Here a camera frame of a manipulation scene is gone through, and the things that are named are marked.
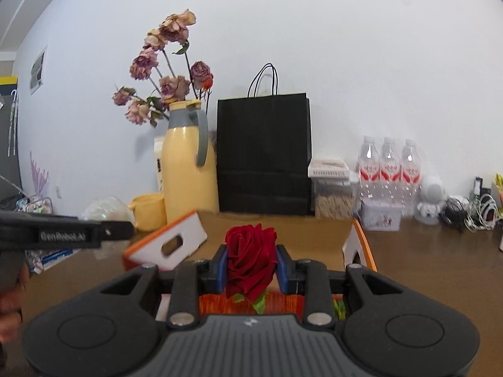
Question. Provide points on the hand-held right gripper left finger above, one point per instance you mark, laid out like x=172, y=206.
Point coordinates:
x=221, y=271

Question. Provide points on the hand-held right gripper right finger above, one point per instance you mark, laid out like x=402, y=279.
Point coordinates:
x=282, y=271

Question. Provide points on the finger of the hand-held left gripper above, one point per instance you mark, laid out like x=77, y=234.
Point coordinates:
x=118, y=230

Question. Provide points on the red rose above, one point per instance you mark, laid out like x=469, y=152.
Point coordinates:
x=251, y=259

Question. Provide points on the red printed cardboard box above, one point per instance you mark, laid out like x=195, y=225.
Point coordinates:
x=306, y=235

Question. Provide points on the person's left hand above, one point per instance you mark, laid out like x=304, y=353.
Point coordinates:
x=10, y=314

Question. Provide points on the clear crinkled plastic bag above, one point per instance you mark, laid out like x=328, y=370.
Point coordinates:
x=106, y=210

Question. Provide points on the yellow mug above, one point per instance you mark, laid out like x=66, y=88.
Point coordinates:
x=149, y=212

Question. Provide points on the white carton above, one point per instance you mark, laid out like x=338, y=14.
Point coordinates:
x=160, y=165

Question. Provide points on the clear container of seeds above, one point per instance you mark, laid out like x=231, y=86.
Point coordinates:
x=334, y=202

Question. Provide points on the yellow thermos jug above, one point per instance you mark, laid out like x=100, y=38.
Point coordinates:
x=188, y=180

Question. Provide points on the dark cabinet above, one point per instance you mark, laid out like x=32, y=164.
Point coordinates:
x=8, y=165

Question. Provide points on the white printed tin box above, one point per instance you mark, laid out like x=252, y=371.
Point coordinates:
x=381, y=218

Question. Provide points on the small flat white box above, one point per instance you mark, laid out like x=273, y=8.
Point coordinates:
x=328, y=167

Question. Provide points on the black paper bag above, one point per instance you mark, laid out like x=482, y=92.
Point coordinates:
x=263, y=153

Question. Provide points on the bunch of dried pink roses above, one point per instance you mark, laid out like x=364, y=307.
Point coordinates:
x=173, y=86

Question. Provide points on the white robot-shaped speaker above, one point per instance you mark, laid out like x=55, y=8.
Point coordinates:
x=431, y=196

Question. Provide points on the black charger adapter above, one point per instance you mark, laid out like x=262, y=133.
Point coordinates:
x=478, y=186

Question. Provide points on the colourful snack packet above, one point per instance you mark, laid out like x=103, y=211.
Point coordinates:
x=498, y=188

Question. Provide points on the white wall socket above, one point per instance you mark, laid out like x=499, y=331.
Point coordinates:
x=59, y=191

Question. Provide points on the purple flower wall sticker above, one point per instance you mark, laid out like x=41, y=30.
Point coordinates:
x=39, y=176

